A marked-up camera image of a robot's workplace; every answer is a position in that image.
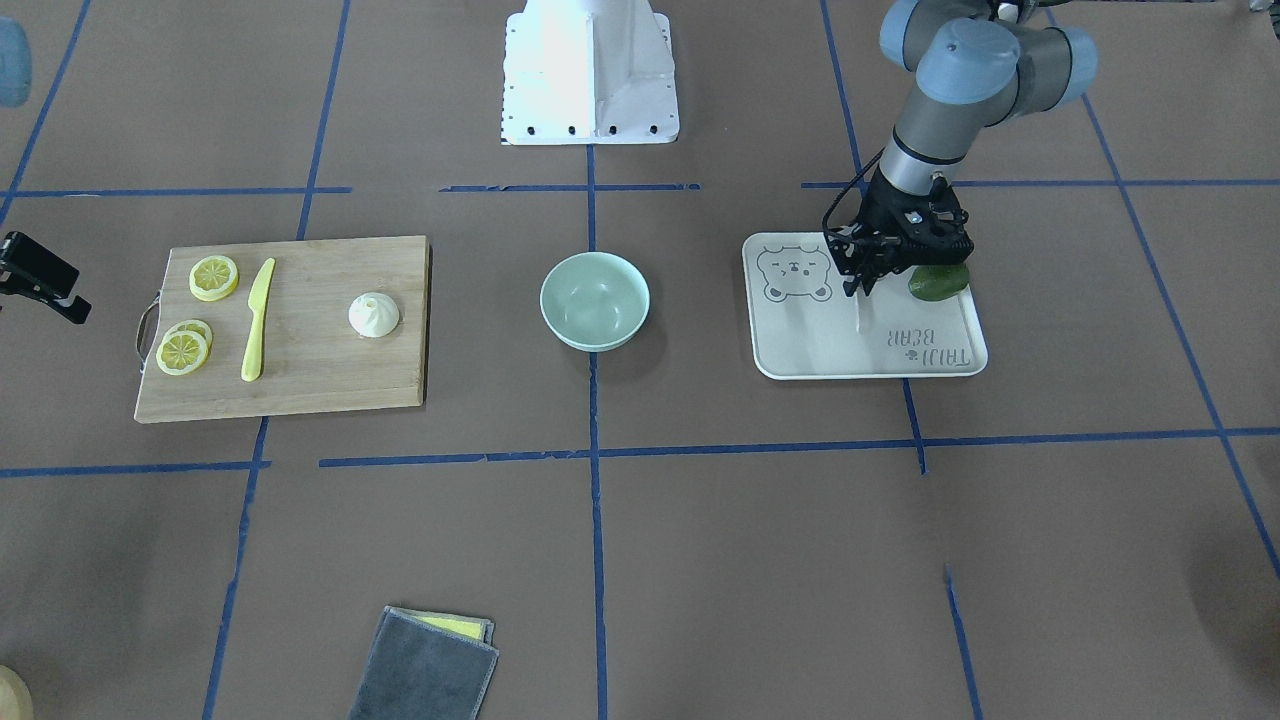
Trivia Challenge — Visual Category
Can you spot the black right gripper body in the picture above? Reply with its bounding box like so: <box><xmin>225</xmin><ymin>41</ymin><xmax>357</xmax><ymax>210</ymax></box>
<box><xmin>1</xmin><ymin>231</ymin><xmax>92</xmax><ymax>325</ymax></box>

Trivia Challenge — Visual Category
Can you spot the yellow plastic knife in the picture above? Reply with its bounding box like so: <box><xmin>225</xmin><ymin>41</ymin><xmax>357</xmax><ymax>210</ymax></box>
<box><xmin>239</xmin><ymin>258</ymin><xmax>276</xmax><ymax>382</ymax></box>

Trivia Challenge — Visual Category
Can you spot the white bear print tray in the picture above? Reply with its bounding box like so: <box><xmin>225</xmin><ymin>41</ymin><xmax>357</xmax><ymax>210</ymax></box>
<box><xmin>741</xmin><ymin>233</ymin><xmax>989</xmax><ymax>380</ymax></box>

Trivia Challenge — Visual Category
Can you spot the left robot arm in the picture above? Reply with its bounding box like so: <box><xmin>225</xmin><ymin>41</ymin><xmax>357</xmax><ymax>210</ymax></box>
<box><xmin>820</xmin><ymin>1</ymin><xmax>1100</xmax><ymax>296</ymax></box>

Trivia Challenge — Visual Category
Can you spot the grey folded cloth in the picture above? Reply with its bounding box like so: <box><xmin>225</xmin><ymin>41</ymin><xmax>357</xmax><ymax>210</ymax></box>
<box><xmin>348</xmin><ymin>606</ymin><xmax>499</xmax><ymax>719</ymax></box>

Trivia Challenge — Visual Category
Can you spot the white plastic spoon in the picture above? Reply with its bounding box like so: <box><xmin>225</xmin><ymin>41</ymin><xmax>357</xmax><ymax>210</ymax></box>
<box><xmin>852</xmin><ymin>292</ymin><xmax>874</xmax><ymax>334</ymax></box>

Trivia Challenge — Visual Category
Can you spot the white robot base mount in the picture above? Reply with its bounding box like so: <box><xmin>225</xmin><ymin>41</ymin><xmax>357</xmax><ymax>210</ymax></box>
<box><xmin>500</xmin><ymin>1</ymin><xmax>680</xmax><ymax>146</ymax></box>

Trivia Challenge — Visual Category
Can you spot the lower back lemon slice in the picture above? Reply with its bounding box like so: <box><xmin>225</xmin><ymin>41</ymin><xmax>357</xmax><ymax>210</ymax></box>
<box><xmin>163</xmin><ymin>319</ymin><xmax>214</xmax><ymax>345</ymax></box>

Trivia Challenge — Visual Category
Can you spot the bamboo cutting board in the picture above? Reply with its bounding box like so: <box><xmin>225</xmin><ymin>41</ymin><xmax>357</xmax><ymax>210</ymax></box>
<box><xmin>134</xmin><ymin>234</ymin><xmax>430</xmax><ymax>424</ymax></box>

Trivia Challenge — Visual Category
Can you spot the light green bowl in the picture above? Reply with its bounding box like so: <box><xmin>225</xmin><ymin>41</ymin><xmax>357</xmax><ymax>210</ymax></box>
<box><xmin>539</xmin><ymin>251</ymin><xmax>652</xmax><ymax>354</ymax></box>

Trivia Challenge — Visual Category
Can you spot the yellow sponge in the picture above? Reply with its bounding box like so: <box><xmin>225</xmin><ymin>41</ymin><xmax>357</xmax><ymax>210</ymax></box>
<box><xmin>416</xmin><ymin>612</ymin><xmax>494</xmax><ymax>644</ymax></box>

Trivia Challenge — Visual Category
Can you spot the upper lemon slice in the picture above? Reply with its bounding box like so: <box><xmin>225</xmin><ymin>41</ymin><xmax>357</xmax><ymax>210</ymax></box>
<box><xmin>188</xmin><ymin>255</ymin><xmax>241</xmax><ymax>302</ymax></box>

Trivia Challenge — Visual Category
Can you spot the green avocado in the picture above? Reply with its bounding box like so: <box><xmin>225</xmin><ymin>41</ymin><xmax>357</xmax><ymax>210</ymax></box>
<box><xmin>908</xmin><ymin>263</ymin><xmax>972</xmax><ymax>302</ymax></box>

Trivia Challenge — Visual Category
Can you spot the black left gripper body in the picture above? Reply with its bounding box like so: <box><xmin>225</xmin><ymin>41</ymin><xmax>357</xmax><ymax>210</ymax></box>
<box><xmin>823</xmin><ymin>172</ymin><xmax>974</xmax><ymax>279</ymax></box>

